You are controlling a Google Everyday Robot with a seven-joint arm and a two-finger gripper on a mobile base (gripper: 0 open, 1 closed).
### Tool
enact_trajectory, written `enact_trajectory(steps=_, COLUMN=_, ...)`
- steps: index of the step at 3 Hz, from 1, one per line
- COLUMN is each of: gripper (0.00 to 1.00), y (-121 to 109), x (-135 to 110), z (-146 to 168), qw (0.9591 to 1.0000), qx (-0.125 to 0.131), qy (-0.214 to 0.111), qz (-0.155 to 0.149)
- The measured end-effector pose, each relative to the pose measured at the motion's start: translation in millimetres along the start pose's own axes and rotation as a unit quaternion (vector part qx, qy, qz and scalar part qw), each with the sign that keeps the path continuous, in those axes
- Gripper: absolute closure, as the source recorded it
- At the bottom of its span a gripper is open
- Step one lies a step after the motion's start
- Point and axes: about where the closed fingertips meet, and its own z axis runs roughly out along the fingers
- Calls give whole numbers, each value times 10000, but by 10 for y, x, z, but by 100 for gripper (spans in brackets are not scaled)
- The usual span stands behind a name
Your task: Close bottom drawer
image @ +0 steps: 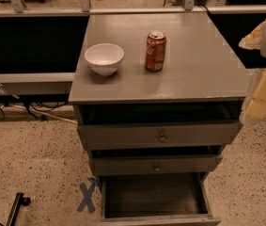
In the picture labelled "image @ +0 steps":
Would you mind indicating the grey bottom drawer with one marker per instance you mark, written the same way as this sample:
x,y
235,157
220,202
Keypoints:
x,y
155,200

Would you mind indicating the grey drawer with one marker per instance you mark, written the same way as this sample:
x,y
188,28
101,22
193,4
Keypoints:
x,y
155,200
157,135
154,164

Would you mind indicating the grey top drawer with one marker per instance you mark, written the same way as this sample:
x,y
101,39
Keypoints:
x,y
157,135

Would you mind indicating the grey wooden drawer cabinet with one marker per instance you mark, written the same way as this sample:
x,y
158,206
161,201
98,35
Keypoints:
x,y
201,80

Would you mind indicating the grey middle drawer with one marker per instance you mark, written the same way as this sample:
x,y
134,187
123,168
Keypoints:
x,y
154,164

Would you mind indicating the orange soda can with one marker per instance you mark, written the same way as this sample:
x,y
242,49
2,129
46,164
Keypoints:
x,y
155,51

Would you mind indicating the white bowl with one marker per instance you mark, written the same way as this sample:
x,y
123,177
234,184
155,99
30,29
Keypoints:
x,y
104,58

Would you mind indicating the blue tape cross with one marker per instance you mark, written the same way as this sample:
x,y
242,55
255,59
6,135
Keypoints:
x,y
87,193

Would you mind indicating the black bar with cable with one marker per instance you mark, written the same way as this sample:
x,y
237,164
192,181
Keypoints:
x,y
19,201

